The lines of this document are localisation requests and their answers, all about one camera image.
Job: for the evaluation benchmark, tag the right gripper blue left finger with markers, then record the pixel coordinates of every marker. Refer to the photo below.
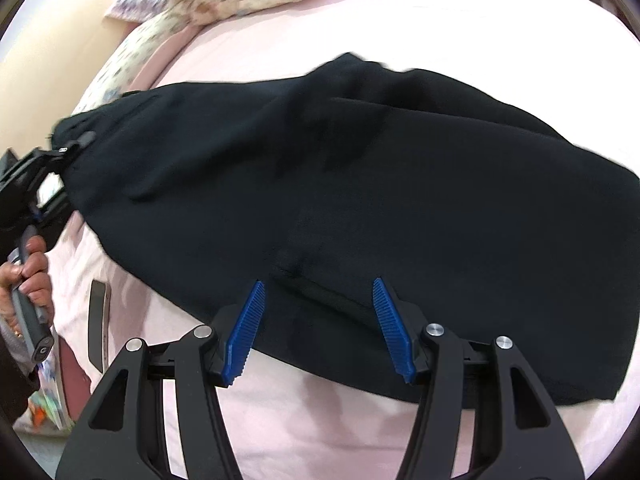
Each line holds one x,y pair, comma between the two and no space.
120,433

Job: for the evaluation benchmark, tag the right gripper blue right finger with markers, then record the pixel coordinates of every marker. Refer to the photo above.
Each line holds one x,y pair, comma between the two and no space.
518,432

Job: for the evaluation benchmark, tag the black pants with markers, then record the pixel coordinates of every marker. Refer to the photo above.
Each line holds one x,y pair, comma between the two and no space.
475,211

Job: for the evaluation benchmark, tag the person left hand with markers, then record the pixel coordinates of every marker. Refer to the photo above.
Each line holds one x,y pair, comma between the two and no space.
31,278

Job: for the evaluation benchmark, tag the smartphone on bed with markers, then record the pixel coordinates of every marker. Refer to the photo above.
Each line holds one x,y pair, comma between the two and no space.
98,317

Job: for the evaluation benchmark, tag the beige headboard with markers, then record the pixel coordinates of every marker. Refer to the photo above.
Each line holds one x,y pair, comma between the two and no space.
50,54

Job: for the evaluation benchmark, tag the floral pillow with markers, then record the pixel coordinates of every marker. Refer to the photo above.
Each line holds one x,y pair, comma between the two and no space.
126,63

